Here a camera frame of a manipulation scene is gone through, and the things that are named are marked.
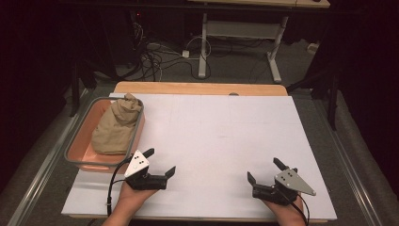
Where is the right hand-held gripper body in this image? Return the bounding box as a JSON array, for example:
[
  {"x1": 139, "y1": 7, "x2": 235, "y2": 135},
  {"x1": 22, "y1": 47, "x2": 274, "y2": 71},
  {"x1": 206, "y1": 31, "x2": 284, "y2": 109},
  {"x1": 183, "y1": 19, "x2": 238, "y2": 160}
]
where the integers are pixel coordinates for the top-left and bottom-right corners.
[{"x1": 251, "y1": 168, "x2": 317, "y2": 206}]

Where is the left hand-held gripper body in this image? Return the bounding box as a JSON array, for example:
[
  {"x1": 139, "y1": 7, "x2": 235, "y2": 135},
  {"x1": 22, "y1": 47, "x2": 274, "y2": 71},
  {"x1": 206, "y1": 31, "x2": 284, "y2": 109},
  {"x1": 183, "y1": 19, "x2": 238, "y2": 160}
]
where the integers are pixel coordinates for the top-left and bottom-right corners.
[{"x1": 123, "y1": 150, "x2": 168, "y2": 191}]

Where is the tan cloth garment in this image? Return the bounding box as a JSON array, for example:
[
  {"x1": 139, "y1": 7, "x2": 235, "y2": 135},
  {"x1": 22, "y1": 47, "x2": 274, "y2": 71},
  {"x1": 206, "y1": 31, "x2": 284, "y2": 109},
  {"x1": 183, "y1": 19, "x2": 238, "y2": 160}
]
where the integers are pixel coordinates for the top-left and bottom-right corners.
[{"x1": 90, "y1": 92, "x2": 144, "y2": 155}]

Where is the pink plastic basin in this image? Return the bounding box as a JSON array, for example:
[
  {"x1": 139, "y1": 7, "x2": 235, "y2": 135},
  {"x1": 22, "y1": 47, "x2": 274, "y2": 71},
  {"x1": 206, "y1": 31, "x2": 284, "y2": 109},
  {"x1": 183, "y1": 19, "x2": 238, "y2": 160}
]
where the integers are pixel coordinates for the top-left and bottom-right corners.
[{"x1": 63, "y1": 96, "x2": 146, "y2": 173}]

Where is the person's left hand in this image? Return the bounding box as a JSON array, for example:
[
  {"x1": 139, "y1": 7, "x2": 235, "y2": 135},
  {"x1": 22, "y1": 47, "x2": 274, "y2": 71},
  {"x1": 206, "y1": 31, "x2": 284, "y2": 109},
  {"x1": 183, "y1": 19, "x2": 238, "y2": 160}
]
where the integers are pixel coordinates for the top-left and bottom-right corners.
[{"x1": 118, "y1": 181, "x2": 159, "y2": 211}]

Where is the person's right hand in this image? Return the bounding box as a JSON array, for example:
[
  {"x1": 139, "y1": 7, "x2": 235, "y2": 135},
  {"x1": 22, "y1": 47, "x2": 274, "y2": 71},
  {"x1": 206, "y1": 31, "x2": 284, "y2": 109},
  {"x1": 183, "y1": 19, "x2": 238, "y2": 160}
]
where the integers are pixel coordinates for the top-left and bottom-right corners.
[{"x1": 263, "y1": 195, "x2": 305, "y2": 225}]

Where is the white table mat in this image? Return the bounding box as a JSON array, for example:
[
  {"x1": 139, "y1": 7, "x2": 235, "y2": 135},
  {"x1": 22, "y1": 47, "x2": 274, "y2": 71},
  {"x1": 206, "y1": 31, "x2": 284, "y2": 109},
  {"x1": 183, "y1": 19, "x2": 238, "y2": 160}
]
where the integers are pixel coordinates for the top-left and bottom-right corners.
[{"x1": 61, "y1": 92, "x2": 338, "y2": 220}]

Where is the black metal stand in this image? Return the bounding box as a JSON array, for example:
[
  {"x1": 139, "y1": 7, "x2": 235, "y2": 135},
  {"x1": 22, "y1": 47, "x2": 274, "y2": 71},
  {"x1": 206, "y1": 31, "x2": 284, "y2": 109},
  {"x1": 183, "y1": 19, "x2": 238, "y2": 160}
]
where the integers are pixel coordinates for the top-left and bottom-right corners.
[
  {"x1": 285, "y1": 62, "x2": 341, "y2": 132},
  {"x1": 69, "y1": 59, "x2": 98, "y2": 118}
]

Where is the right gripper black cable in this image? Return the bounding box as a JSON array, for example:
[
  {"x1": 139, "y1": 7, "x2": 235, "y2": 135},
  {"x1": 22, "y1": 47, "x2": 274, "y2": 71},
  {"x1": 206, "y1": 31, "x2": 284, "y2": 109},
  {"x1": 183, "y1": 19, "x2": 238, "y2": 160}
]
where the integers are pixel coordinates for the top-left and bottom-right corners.
[{"x1": 276, "y1": 185, "x2": 311, "y2": 226}]

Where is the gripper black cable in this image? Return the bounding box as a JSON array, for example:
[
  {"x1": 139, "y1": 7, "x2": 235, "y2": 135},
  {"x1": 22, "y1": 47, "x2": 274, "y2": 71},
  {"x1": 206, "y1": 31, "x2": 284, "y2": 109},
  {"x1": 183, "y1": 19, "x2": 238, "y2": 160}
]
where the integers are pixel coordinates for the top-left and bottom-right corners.
[
  {"x1": 105, "y1": 156, "x2": 134, "y2": 218},
  {"x1": 276, "y1": 185, "x2": 311, "y2": 226}
]

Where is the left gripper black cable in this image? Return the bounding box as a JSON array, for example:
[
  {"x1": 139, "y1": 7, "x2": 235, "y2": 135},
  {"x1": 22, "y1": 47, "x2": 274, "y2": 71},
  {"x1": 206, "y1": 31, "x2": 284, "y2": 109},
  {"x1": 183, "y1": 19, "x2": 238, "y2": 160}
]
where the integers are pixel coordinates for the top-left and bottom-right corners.
[{"x1": 105, "y1": 156, "x2": 134, "y2": 218}]

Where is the tangle of floor cables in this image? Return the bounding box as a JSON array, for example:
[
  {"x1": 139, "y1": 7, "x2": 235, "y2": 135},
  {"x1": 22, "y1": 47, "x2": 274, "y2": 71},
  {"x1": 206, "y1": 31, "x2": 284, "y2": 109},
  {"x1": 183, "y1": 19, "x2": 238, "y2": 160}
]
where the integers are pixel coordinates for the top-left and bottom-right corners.
[{"x1": 125, "y1": 18, "x2": 212, "y2": 82}]

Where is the white metal desk frame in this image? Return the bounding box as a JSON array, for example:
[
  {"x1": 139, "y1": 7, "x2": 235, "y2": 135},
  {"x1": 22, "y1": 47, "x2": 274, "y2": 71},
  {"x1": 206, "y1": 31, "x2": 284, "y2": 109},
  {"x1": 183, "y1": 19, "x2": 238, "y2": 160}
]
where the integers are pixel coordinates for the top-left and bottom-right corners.
[{"x1": 198, "y1": 12, "x2": 290, "y2": 84}]

